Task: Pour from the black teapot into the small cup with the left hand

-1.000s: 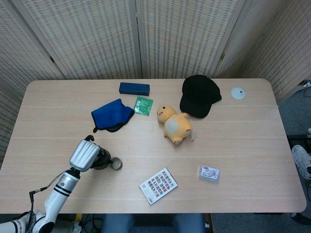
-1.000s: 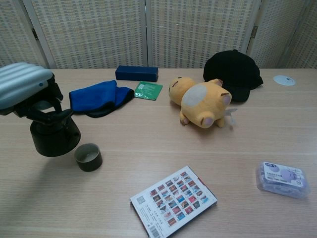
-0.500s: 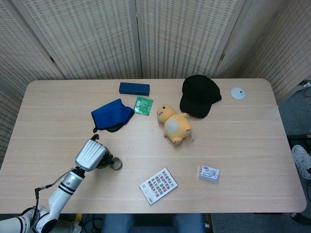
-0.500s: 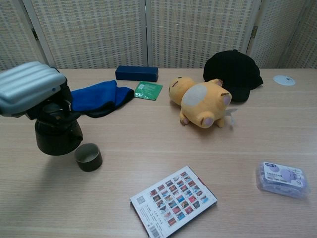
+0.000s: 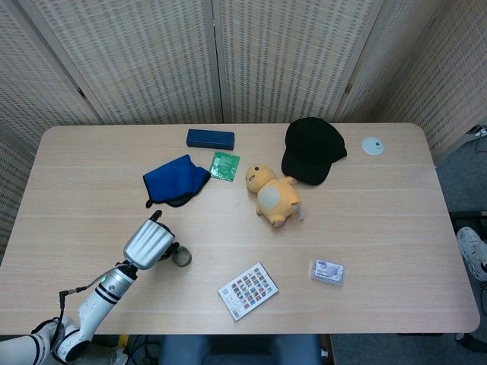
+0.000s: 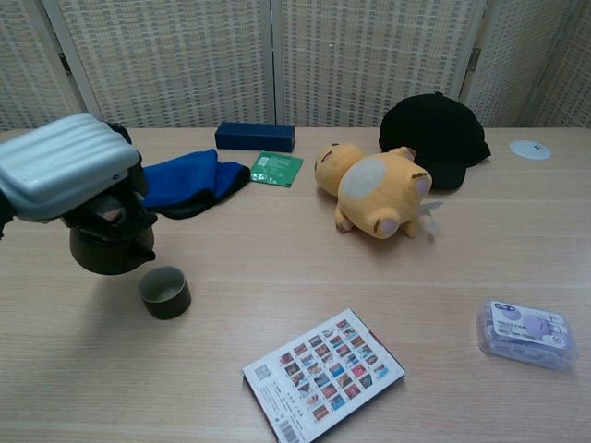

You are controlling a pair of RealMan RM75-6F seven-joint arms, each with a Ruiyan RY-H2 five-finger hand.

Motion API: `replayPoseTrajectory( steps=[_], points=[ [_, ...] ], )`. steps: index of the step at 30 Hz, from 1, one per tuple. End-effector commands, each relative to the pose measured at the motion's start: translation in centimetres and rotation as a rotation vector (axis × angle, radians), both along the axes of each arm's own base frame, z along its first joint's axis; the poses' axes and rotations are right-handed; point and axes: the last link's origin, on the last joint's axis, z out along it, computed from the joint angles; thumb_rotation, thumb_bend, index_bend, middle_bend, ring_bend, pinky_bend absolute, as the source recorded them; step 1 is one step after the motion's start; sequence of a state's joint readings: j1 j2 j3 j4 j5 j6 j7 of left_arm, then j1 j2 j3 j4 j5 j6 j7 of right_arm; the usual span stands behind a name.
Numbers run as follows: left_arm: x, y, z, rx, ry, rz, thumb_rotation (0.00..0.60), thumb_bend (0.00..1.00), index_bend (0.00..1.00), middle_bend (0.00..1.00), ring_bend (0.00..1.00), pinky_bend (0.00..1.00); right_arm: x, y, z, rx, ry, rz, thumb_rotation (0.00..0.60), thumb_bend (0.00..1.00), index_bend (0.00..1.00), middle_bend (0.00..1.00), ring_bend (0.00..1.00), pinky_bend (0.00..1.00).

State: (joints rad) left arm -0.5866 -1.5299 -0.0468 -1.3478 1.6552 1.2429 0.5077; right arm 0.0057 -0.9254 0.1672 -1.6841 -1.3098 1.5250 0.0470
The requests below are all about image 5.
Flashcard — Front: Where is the white sneaker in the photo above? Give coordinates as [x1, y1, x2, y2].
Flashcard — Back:
[456, 227, 487, 283]

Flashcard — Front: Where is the green foil sachet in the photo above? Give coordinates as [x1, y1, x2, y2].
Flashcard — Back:
[208, 151, 241, 183]

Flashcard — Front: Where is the blue cloth with black trim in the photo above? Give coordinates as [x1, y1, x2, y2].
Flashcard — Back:
[142, 154, 212, 209]

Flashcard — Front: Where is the purple tissue pack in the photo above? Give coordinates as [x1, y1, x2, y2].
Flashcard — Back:
[308, 258, 346, 285]

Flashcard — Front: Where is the small metal tin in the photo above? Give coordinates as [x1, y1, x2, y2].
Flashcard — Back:
[173, 246, 193, 268]

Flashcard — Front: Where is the yellow plush duck toy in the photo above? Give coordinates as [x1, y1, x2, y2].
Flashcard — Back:
[244, 163, 307, 228]

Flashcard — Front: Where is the white round table grommet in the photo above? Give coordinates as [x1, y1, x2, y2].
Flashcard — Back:
[361, 136, 385, 157]

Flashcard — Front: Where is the black table foot bar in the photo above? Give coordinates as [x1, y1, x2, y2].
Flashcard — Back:
[448, 210, 487, 222]

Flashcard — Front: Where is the long dark blue box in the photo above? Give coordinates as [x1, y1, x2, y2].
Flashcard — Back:
[186, 128, 237, 151]

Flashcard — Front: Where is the black baseball cap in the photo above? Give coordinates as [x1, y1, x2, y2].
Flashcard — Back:
[281, 117, 348, 186]

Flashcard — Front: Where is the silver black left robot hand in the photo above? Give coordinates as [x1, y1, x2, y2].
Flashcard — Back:
[123, 209, 180, 270]

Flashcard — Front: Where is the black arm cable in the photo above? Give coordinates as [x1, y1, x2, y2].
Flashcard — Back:
[59, 262, 132, 335]

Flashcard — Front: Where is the white card with stamp pictures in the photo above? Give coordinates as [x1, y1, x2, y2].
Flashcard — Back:
[217, 262, 279, 322]

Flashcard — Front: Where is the blue chair seat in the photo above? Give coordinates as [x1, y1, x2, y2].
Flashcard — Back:
[158, 334, 324, 365]

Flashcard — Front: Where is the woven wooden screen panel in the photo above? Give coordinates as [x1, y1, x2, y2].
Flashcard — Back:
[18, 0, 224, 125]
[0, 0, 106, 263]
[211, 0, 385, 125]
[334, 0, 487, 160]

